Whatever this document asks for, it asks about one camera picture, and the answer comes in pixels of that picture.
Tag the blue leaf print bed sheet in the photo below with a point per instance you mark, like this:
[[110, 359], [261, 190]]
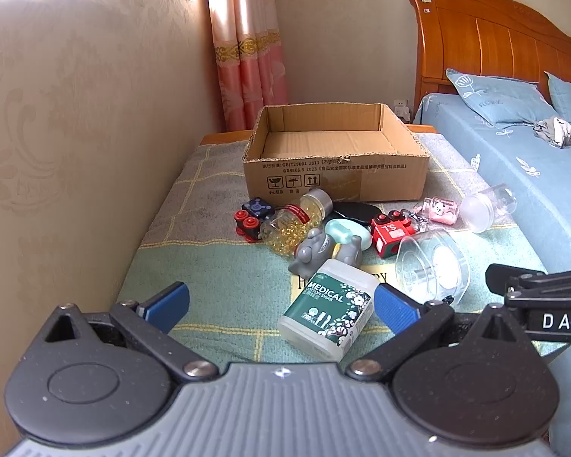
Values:
[[528, 162]]

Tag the clear bottle of yellow capsules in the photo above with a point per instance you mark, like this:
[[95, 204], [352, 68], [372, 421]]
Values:
[[285, 233]]

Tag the cardboard box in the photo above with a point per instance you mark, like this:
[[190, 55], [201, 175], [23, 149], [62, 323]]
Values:
[[338, 176]]

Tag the teal oval soap box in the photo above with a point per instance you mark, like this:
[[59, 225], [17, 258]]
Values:
[[342, 231]]

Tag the small clear bottle white cap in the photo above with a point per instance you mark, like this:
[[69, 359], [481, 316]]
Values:
[[478, 214]]

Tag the wooden bed headboard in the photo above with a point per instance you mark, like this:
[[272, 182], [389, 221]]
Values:
[[480, 33]]

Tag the white wall socket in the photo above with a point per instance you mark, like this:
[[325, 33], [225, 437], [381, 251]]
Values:
[[400, 109]]

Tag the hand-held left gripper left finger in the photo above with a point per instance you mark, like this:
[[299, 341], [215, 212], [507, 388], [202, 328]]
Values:
[[166, 304]]

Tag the red toy fire truck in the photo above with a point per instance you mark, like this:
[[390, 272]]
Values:
[[390, 235]]

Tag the grey hippo toy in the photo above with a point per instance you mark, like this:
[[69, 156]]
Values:
[[311, 252]]

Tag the grey white crumpled cloth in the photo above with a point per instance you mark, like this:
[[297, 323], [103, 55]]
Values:
[[554, 131]]

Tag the clear plastic round container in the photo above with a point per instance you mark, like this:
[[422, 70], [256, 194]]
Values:
[[433, 266]]

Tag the black toy train red wheels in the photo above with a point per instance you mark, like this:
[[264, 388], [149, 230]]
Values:
[[257, 209]]

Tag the green white cotton swab box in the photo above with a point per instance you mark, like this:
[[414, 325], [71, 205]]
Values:
[[328, 309]]

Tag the pink patterned curtain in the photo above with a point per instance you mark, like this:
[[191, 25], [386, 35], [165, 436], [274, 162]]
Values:
[[247, 57]]

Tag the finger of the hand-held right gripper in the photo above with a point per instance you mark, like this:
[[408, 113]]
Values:
[[528, 283]]

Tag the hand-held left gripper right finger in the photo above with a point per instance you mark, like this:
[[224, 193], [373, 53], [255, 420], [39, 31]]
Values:
[[395, 307]]

